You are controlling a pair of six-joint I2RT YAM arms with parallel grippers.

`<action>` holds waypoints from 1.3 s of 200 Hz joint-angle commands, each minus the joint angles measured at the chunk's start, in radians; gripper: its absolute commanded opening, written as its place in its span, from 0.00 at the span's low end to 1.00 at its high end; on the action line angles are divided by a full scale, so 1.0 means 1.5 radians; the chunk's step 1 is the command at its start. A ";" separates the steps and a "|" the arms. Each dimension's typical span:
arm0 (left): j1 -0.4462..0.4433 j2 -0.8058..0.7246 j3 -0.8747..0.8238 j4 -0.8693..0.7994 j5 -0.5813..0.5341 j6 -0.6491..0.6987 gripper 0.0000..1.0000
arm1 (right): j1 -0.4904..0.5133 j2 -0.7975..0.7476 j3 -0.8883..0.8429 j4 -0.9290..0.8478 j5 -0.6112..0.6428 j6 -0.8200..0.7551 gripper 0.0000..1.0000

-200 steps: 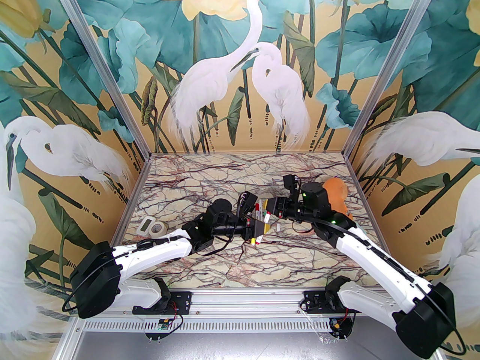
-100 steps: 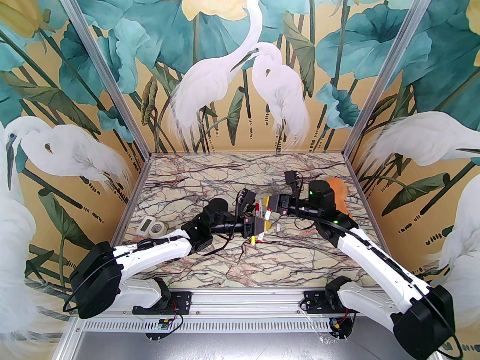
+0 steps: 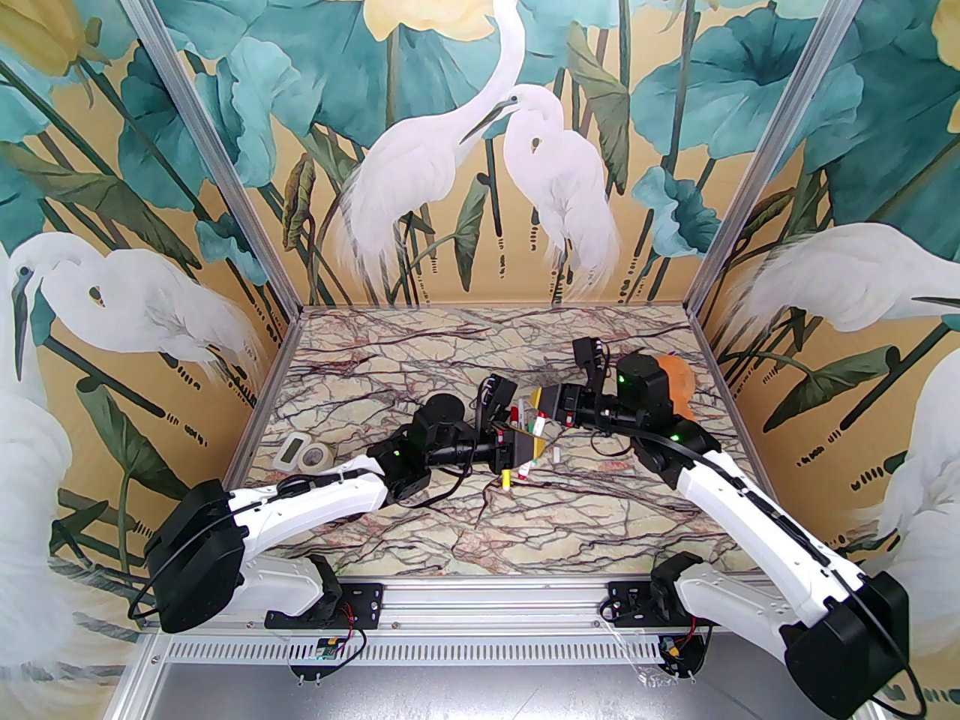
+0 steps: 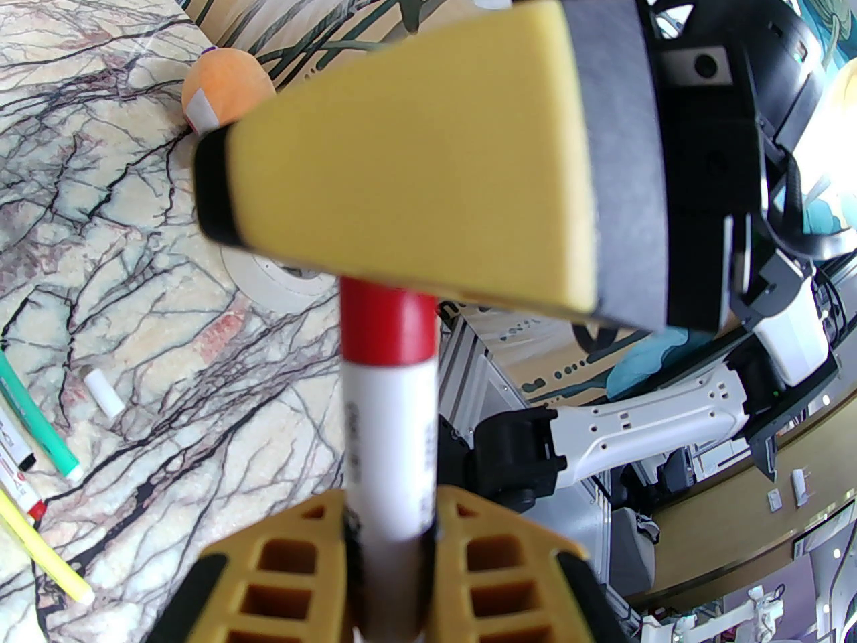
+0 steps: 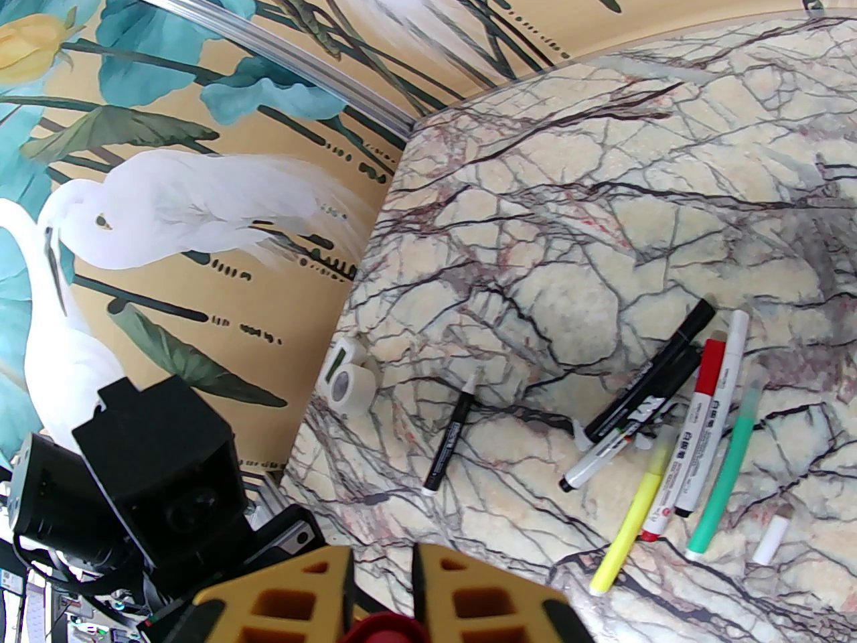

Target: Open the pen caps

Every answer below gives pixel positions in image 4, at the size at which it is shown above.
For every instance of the white tape roll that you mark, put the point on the white tape roll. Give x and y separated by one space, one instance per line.
268 285

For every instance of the white pen cap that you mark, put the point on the white pen cap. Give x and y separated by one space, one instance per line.
104 392

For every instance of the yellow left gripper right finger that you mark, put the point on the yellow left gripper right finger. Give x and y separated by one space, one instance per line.
509 593

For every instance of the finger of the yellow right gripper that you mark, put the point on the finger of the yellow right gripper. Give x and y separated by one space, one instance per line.
428 171

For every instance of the red marker pen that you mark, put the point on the red marker pen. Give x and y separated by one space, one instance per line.
388 439
20 493

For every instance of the white grey pen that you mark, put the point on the white grey pen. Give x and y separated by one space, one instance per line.
15 443

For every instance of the aluminium table side rail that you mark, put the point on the aluminium table side rail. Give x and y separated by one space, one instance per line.
479 372

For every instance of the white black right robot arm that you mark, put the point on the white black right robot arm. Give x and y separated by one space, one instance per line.
643 426

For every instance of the white wall switch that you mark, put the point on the white wall switch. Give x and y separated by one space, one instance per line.
776 500
801 487

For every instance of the green pen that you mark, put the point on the green pen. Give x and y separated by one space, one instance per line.
40 419

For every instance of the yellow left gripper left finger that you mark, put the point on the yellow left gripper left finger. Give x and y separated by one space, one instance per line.
268 593

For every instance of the orange plush toy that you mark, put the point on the orange plush toy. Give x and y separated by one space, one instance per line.
234 84

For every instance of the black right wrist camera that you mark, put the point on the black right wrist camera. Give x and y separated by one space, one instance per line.
770 37

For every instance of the yellow highlighter pen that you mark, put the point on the yellow highlighter pen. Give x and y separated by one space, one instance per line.
47 553

